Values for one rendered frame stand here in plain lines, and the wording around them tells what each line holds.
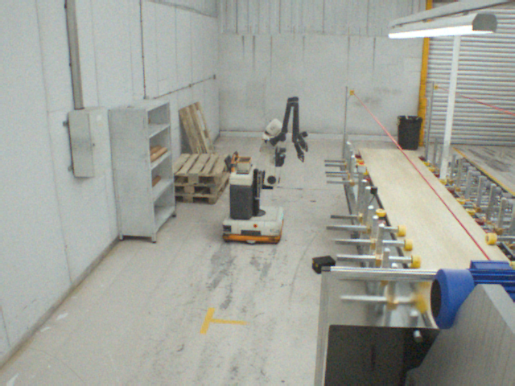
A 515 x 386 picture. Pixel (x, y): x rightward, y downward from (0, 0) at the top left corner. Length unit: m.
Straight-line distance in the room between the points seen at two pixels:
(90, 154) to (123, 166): 0.97
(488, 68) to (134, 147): 8.74
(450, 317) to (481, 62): 11.06
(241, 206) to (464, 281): 4.52
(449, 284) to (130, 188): 4.77
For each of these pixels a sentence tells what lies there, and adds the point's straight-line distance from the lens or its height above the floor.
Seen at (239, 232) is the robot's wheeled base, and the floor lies 0.16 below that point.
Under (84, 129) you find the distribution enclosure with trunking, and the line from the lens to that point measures 4.39.
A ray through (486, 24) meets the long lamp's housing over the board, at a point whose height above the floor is 2.33.
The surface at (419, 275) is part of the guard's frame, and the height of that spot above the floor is 1.75.
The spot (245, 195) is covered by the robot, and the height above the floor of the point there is 0.59.
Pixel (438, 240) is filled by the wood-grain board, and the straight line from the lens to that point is 3.49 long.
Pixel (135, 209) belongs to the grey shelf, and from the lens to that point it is 5.44.
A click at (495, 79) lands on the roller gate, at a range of 11.91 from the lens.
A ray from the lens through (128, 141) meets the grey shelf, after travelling 5.24.
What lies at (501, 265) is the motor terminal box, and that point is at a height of 1.84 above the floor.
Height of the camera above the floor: 2.22
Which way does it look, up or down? 18 degrees down
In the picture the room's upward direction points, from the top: straight up
